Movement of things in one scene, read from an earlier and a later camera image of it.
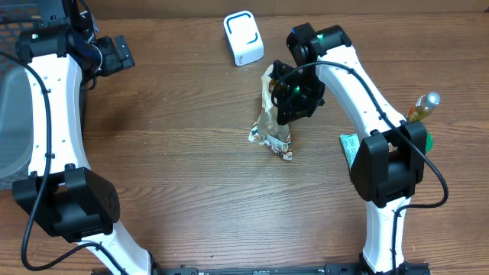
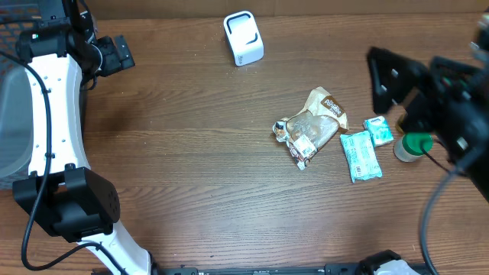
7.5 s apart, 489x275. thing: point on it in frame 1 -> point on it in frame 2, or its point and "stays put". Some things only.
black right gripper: (295, 109) -> (437, 90)
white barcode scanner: (243, 37) stays put
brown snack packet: (267, 129) -> (311, 129)
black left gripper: (115, 63) stays put
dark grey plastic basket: (16, 143) stays put
